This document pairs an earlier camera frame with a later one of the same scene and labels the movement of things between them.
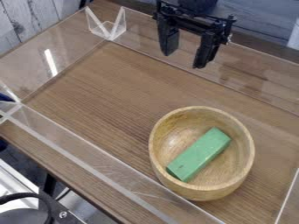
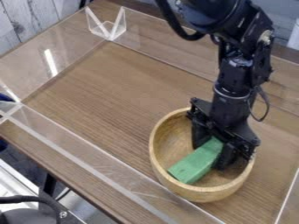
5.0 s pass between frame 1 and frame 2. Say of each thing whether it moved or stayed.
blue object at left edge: stayed
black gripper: moved
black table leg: stayed
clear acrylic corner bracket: stayed
